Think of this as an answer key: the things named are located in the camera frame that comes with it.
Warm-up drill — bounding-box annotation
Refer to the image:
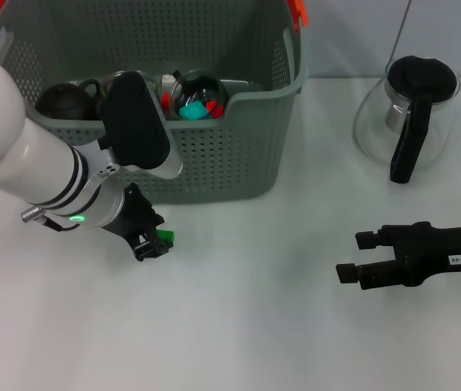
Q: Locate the left wrist plug cable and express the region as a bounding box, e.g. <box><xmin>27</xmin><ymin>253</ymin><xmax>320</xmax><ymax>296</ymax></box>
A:
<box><xmin>20</xmin><ymin>204</ymin><xmax>77</xmax><ymax>233</ymax></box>

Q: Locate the glass teapot black handle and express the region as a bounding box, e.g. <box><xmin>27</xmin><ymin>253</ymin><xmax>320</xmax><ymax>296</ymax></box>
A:
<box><xmin>352</xmin><ymin>55</ymin><xmax>461</xmax><ymax>185</ymax></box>

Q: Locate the dark clay teapot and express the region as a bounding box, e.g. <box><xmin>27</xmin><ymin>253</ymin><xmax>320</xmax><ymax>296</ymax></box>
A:
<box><xmin>35</xmin><ymin>77</ymin><xmax>103</xmax><ymax>121</ymax></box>

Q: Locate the thin grey background cable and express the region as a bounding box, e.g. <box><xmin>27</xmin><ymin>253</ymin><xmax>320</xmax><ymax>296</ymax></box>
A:
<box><xmin>392</xmin><ymin>0</ymin><xmax>413</xmax><ymax>62</ymax></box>

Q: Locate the grey perforated storage bin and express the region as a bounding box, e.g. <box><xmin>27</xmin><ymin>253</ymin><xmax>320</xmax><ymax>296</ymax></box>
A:
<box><xmin>0</xmin><ymin>0</ymin><xmax>310</xmax><ymax>204</ymax></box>

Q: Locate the small red toy brick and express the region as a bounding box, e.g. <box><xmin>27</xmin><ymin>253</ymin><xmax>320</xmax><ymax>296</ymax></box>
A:
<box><xmin>204</xmin><ymin>100</ymin><xmax>226</xmax><ymax>119</ymax></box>

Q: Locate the glass teacup black holder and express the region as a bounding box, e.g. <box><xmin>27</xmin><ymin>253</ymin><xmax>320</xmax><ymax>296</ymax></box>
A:
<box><xmin>168</xmin><ymin>69</ymin><xmax>231</xmax><ymax>121</ymax></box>
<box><xmin>99</xmin><ymin>70</ymin><xmax>163</xmax><ymax>122</ymax></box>

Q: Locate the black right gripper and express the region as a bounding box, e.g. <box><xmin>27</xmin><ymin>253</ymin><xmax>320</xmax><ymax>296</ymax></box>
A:
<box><xmin>335</xmin><ymin>221</ymin><xmax>461</xmax><ymax>292</ymax></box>

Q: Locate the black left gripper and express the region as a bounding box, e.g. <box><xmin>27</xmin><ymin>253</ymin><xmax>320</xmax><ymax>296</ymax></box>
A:
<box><xmin>103</xmin><ymin>182</ymin><xmax>171</xmax><ymax>262</ymax></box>

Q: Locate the clear cyan toy tile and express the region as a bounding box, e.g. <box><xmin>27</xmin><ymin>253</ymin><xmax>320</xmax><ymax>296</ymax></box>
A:
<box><xmin>178</xmin><ymin>101</ymin><xmax>208</xmax><ymax>121</ymax></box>

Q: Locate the green toy brick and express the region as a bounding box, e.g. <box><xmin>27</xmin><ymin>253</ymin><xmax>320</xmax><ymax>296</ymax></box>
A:
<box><xmin>156</xmin><ymin>229</ymin><xmax>176</xmax><ymax>248</ymax></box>

